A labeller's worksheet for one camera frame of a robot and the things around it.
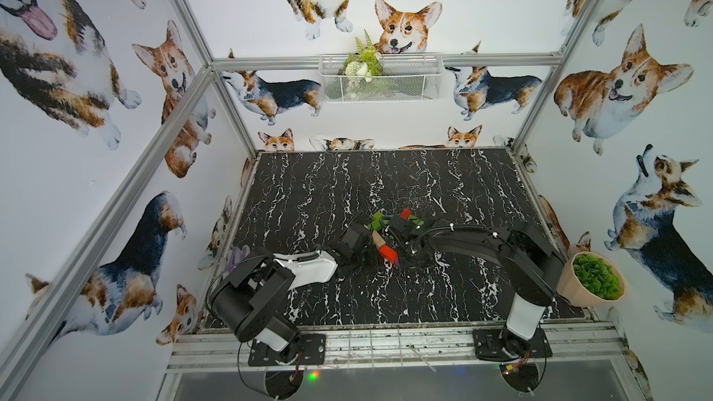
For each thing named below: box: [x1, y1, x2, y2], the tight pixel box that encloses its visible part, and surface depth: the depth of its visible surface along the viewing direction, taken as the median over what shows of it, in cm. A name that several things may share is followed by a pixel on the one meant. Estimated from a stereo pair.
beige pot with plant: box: [557, 251, 627, 309], surface depth 76 cm
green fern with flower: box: [342, 28, 384, 99], surface depth 85 cm
